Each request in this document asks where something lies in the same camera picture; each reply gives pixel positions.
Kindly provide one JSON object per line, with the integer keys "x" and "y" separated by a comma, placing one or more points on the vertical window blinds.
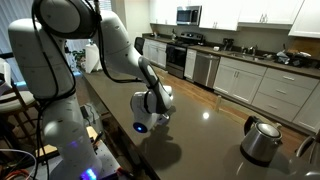
{"x": 16, "y": 8}

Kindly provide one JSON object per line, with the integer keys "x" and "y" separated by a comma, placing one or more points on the white lower kitchen cabinets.
{"x": 283, "y": 90}

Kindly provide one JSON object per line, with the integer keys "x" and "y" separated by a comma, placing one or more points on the wooden cutting board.
{"x": 305, "y": 46}

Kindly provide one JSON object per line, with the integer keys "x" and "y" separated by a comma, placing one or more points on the black camera stand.
{"x": 6, "y": 55}

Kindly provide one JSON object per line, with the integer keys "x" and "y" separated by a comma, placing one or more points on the stainless steel dishwasher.
{"x": 205, "y": 68}

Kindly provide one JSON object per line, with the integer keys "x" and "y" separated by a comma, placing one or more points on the black kitchen stove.
{"x": 176, "y": 56}

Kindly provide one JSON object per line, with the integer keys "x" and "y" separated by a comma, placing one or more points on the stainless steel microwave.
{"x": 188, "y": 15}

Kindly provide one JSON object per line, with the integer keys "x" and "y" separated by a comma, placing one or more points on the silver metal vessel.
{"x": 316, "y": 151}

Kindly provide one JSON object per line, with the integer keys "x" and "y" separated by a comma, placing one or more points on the stainless steel electric kettle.
{"x": 260, "y": 140}

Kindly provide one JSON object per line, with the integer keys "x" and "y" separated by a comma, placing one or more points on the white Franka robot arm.
{"x": 50, "y": 66}

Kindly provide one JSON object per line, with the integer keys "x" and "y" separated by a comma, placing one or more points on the black coffee maker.
{"x": 228, "y": 44}

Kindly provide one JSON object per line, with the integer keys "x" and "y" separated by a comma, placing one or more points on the cluttered dish rack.
{"x": 291, "y": 56}

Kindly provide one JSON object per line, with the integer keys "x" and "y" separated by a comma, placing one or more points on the white kitchen cabinets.
{"x": 226, "y": 13}
{"x": 283, "y": 90}

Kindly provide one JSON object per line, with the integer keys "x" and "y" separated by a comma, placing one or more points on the metal sink faucet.
{"x": 250, "y": 50}

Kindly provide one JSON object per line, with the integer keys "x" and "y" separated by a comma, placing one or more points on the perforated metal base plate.
{"x": 106, "y": 163}

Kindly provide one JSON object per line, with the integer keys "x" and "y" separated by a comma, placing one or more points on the dark kitchen countertop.
{"x": 283, "y": 65}

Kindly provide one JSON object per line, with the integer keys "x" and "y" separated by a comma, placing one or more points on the black office chair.
{"x": 139, "y": 45}

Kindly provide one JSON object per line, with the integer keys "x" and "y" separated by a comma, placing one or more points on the cushioned wooden chair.
{"x": 16, "y": 100}

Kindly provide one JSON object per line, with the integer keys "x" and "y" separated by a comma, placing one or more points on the white upper kitchen cabinets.
{"x": 226, "y": 13}

